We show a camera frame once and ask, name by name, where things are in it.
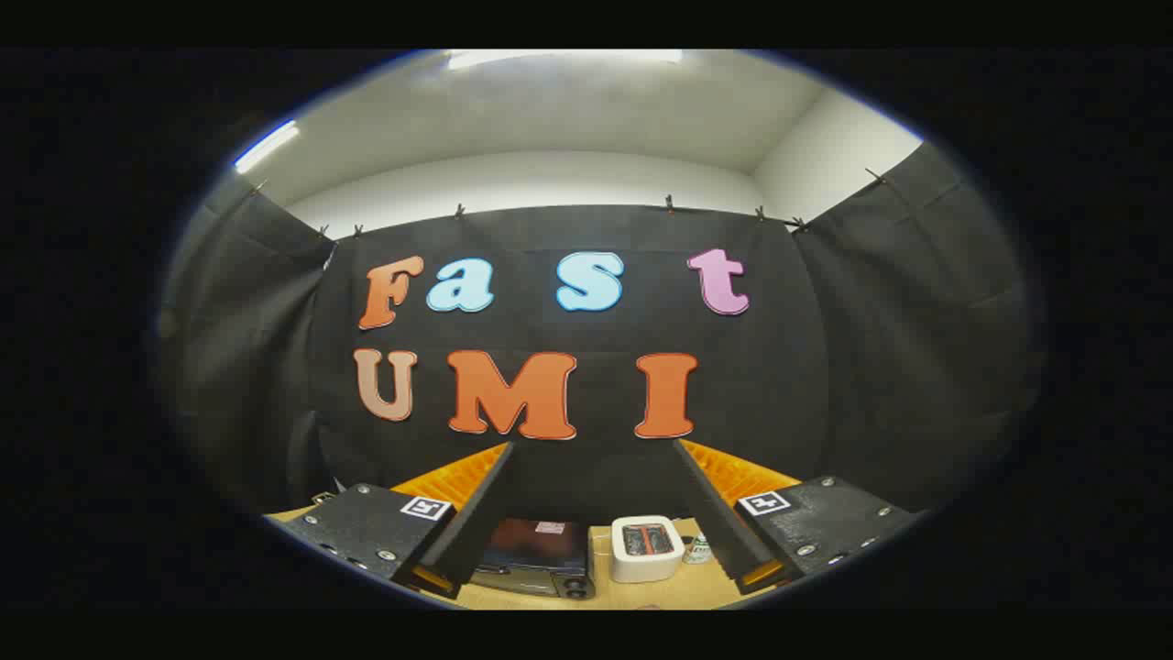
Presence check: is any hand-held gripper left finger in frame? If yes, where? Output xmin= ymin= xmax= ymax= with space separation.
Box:
xmin=264 ymin=442 xmax=517 ymax=603

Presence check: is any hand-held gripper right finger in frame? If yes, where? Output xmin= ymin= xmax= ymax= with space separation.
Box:
xmin=674 ymin=438 xmax=925 ymax=597

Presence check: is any black toaster oven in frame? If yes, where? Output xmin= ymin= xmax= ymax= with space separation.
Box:
xmin=469 ymin=518 xmax=597 ymax=601

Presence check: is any white pop-up toaster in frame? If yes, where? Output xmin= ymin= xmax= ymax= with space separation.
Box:
xmin=610 ymin=514 xmax=686 ymax=585

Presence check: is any ceiling light panel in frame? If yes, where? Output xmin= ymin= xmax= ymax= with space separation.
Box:
xmin=233 ymin=119 xmax=301 ymax=175
xmin=447 ymin=49 xmax=685 ymax=72

